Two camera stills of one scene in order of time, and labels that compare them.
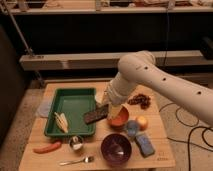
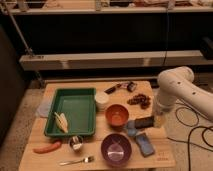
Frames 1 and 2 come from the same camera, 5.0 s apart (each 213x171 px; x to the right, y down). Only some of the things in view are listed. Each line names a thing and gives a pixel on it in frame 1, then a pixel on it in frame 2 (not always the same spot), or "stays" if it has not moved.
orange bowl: [121, 118] stays
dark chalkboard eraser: [100, 112] → [144, 122]
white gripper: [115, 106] → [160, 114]
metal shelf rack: [85, 40] stays
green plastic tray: [73, 103] stays
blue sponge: [145, 146] stays
